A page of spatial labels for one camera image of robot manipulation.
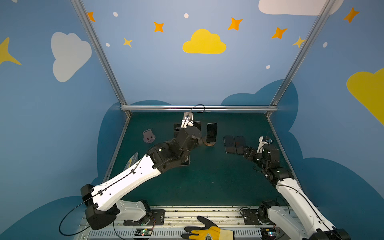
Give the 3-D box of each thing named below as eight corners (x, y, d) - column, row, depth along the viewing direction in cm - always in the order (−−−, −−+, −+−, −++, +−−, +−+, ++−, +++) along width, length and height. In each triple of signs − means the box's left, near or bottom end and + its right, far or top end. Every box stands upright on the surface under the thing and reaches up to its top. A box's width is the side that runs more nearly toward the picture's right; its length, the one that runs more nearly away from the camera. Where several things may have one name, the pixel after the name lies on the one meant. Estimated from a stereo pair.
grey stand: (143, 140, 106) (140, 133, 100) (151, 134, 109) (149, 128, 103) (148, 145, 103) (146, 138, 97) (156, 139, 106) (154, 133, 100)
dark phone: (205, 146, 104) (207, 131, 92) (205, 137, 109) (207, 122, 97) (214, 146, 105) (218, 131, 92) (213, 137, 110) (216, 122, 97)
